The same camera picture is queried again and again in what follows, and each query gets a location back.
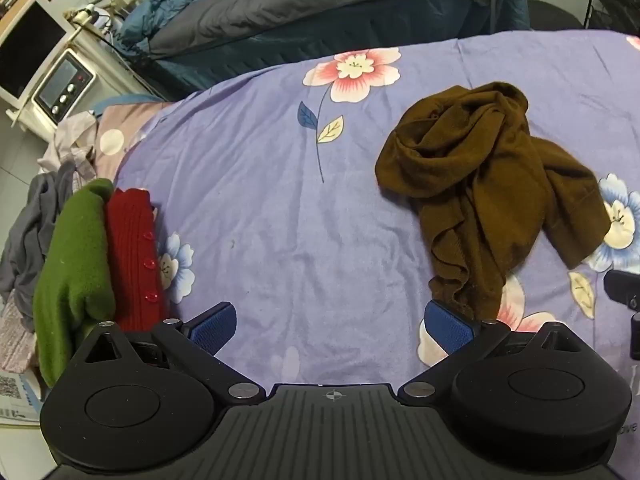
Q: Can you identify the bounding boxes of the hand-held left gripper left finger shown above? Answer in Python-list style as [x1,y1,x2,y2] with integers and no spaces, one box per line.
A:
[75,302,266,405]

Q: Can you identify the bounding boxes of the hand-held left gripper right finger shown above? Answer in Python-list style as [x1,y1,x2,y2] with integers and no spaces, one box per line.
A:
[397,301,588,404]

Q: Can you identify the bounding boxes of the brown knit garment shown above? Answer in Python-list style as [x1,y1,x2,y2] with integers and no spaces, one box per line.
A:
[375,82,612,323]

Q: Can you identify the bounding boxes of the grey clothes pile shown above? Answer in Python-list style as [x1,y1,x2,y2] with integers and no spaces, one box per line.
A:
[0,160,77,333]

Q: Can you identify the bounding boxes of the pale lilac clothes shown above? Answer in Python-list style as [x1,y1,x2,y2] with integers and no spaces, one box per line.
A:
[37,110,101,181]

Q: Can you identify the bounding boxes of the red knit cardigan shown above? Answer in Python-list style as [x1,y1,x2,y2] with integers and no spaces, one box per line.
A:
[104,187,169,333]

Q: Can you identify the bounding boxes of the purple floral blanket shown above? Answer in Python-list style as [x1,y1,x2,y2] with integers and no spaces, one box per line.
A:
[94,30,640,391]

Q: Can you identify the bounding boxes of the green fleece garment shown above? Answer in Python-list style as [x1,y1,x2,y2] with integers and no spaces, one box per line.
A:
[32,178,117,389]

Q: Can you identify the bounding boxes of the pink knit cloth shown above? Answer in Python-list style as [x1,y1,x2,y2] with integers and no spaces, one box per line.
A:
[0,290,39,374]

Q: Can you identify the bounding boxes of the printed paper sheet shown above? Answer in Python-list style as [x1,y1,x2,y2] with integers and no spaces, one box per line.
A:
[0,372,47,427]

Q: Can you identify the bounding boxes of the pink polka dot cloth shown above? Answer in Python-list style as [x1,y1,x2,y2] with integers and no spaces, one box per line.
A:
[92,100,176,181]

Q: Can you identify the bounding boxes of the black round stool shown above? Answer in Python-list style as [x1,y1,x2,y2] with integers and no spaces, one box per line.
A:
[527,0,584,31]

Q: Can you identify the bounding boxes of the grey and blue duvet bed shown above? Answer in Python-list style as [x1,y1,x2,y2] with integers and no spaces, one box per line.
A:
[150,0,531,102]

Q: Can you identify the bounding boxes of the grey duvet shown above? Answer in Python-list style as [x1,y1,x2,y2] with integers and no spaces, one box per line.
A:
[142,0,521,58]

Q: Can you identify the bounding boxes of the teal quilt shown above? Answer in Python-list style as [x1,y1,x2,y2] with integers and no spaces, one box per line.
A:
[120,0,263,47]

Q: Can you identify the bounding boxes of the white monitor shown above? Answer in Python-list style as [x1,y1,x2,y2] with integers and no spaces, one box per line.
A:
[0,0,74,111]

